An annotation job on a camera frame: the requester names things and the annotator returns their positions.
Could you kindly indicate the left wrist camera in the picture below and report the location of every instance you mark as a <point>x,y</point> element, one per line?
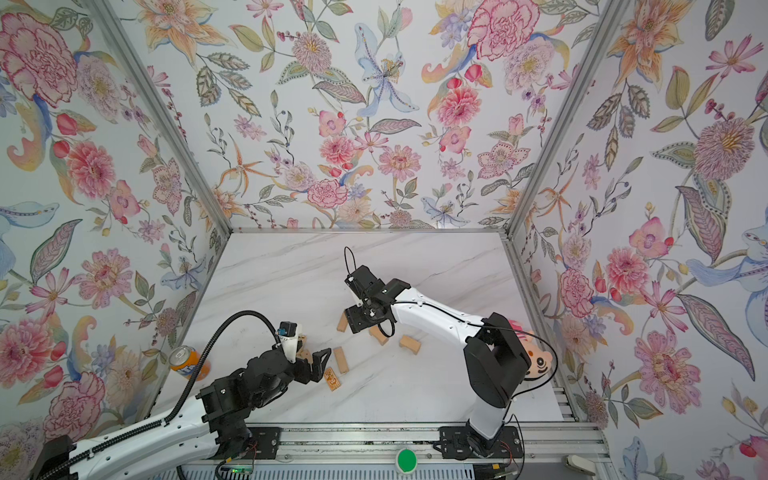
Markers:
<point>288,335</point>

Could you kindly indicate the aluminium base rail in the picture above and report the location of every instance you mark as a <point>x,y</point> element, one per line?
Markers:
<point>378,443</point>

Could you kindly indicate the arched wood block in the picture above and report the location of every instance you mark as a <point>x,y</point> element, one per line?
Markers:
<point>381,338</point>
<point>410,344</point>

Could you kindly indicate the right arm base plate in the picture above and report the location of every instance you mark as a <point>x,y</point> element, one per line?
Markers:
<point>463,443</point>

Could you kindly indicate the plain wood block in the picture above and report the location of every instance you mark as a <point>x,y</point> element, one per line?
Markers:
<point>342,325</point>
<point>341,360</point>

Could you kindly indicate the corner aluminium post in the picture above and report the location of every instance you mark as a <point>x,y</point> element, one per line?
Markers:
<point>605,28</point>
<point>114,33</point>

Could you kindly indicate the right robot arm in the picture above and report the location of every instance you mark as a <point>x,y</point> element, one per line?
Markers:
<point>502,362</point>

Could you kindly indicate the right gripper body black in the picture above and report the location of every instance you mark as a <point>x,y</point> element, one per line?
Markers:
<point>360,318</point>

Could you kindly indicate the orange soda can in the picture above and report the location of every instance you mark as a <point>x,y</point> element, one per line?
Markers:
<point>183,360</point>

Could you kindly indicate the plain flat wood block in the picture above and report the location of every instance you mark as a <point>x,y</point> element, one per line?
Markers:
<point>341,360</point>

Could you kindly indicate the right corner aluminium post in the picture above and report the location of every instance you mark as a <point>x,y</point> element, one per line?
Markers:
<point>605,28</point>

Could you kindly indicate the white device on rail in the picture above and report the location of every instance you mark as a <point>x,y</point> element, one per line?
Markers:
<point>580,464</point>

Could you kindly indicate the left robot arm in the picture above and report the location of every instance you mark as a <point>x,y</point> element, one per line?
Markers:
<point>200,426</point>

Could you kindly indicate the green round button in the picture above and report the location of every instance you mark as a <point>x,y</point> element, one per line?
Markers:
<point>406,461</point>

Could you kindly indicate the pink plush toy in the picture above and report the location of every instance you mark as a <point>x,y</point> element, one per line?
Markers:
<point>541,360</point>

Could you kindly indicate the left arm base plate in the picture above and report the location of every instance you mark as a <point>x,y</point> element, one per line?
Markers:
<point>260,443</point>

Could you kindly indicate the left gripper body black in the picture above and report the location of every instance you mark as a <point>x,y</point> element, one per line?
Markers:
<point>287,377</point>

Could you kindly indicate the left corner aluminium post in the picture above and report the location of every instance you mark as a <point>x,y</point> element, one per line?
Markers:
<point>114,33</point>

